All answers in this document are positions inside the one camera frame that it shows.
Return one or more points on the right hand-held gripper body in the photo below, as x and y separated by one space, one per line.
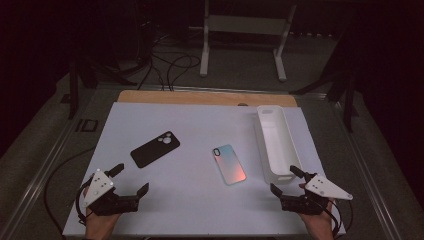
323 188

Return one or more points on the person's left hand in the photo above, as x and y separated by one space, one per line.
100 225

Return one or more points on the white metal stand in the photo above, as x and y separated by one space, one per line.
245 24

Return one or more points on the metal floor rail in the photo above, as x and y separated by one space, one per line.
36 183
366 180

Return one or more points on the white table board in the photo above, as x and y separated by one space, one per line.
193 200

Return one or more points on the black stand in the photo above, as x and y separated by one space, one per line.
348 103
73 90

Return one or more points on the teal and pink phone case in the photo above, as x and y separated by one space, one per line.
229 165

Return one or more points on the person's right hand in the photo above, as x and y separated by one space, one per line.
320 225

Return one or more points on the white plastic bin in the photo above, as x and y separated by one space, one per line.
278 143

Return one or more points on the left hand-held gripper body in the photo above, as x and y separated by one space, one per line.
97 186

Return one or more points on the black phone case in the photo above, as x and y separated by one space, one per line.
153 151

